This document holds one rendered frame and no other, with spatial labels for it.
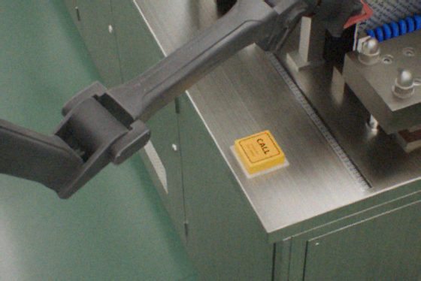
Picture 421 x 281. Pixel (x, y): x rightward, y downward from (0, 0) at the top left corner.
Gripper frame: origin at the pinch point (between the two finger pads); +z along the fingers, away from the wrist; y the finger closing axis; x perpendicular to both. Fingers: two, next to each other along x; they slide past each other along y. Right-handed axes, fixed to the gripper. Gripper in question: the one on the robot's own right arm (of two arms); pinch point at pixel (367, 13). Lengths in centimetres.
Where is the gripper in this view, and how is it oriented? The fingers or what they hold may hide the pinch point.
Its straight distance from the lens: 153.3
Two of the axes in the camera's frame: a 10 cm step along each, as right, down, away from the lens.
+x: 4.4, -7.3, -5.2
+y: 3.9, 6.8, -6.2
